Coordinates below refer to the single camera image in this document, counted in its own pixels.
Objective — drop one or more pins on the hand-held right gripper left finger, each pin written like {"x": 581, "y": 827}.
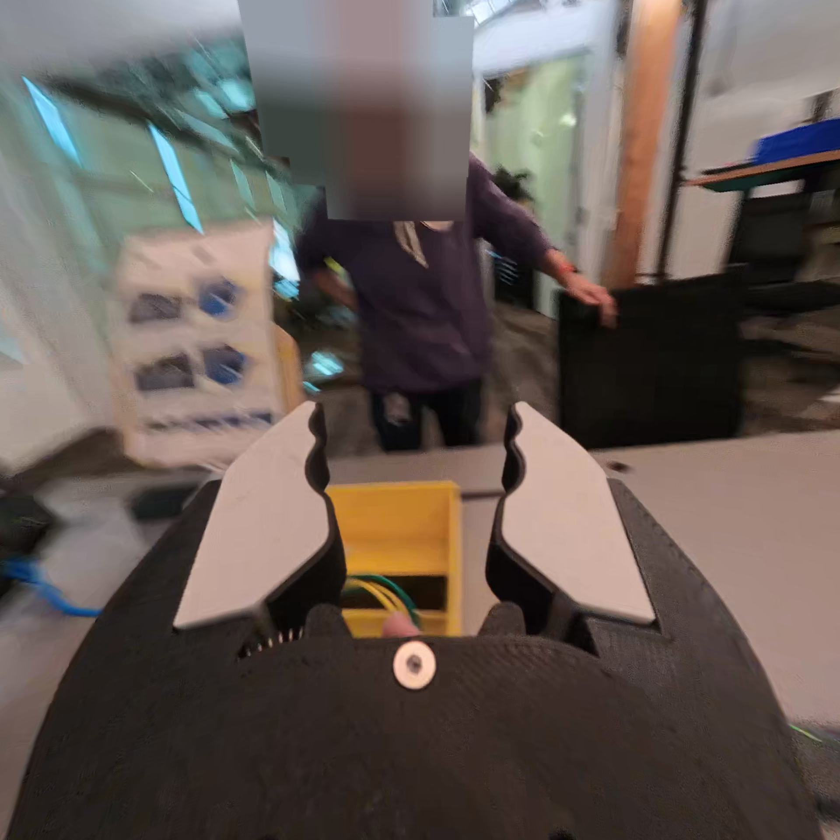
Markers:
{"x": 262, "y": 525}

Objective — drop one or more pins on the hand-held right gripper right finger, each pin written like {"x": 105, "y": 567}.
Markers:
{"x": 571, "y": 525}

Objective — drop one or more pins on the yellow plastic bin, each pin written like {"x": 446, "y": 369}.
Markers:
{"x": 394, "y": 525}

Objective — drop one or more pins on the dark green desk mat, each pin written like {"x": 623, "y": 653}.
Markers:
{"x": 161, "y": 504}

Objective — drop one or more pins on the instruction poster board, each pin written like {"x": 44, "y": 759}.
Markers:
{"x": 197, "y": 394}

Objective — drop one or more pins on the black chair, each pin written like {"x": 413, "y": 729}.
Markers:
{"x": 656, "y": 367}

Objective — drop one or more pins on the blue storage bin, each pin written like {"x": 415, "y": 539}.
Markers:
{"x": 800, "y": 141}

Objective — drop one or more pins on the wooden post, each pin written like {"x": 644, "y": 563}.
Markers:
{"x": 646, "y": 131}

